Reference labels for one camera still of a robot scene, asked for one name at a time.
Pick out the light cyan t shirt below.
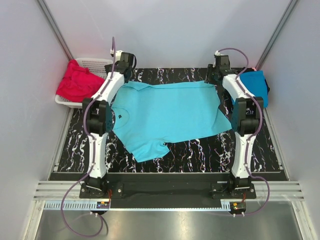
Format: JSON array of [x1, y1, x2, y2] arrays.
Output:
[[111, 81, 232, 163]]

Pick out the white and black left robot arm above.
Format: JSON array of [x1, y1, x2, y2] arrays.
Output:
[[82, 50, 137, 198]]

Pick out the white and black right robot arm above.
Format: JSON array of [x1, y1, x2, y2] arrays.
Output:
[[205, 51, 264, 199]]

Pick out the folded black t shirt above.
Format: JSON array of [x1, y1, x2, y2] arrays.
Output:
[[243, 67, 271, 94]]

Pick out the folded blue t shirt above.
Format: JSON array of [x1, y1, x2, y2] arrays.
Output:
[[240, 70, 269, 108]]

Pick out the red t shirt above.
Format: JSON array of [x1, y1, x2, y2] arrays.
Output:
[[56, 59, 105, 103]]

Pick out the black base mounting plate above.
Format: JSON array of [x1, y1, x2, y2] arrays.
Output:
[[79, 173, 257, 210]]

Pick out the right small circuit board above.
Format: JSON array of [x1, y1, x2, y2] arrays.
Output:
[[232, 201, 247, 210]]

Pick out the small circuit board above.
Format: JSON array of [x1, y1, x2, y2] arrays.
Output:
[[232, 201, 247, 210], [96, 201, 110, 209]]

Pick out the left small circuit board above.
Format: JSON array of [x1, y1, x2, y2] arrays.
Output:
[[96, 201, 110, 209]]

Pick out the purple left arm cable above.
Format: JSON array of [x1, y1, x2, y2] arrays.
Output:
[[60, 36, 117, 238]]

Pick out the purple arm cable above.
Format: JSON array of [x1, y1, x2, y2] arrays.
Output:
[[216, 47, 271, 218], [60, 36, 117, 238]]

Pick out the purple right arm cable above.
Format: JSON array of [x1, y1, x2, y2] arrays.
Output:
[[216, 47, 271, 218]]

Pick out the right aluminium corner post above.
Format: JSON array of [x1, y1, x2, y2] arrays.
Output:
[[255, 0, 300, 70]]

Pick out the aluminium corner post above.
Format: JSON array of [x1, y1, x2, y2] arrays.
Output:
[[255, 0, 300, 70], [35, 0, 74, 60]]

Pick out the left aluminium corner post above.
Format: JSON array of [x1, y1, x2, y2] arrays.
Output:
[[35, 0, 74, 60]]

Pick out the aluminium front frame rail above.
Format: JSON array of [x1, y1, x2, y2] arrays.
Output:
[[33, 181, 304, 201]]

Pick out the white slotted cable duct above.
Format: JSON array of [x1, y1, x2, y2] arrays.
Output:
[[44, 200, 98, 211]]

